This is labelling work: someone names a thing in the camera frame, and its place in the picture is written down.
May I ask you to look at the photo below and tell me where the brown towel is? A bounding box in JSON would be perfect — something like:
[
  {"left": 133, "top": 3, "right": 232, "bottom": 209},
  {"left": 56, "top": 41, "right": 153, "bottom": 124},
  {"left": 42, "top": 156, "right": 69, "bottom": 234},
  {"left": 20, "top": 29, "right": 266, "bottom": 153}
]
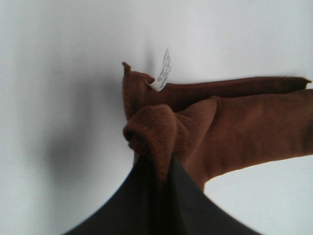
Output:
[{"left": 122, "top": 63, "right": 313, "bottom": 189}]

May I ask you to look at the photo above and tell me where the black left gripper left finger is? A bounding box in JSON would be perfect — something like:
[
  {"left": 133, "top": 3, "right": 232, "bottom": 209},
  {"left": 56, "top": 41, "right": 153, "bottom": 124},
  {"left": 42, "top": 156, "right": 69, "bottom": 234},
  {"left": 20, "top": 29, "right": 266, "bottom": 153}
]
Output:
[{"left": 66, "top": 157, "right": 159, "bottom": 235}]

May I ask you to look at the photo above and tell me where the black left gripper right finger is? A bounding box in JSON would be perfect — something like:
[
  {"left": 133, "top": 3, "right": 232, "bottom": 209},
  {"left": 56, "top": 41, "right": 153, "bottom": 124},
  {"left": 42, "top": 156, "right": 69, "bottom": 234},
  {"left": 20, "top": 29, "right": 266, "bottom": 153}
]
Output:
[{"left": 158, "top": 156, "right": 259, "bottom": 235}]

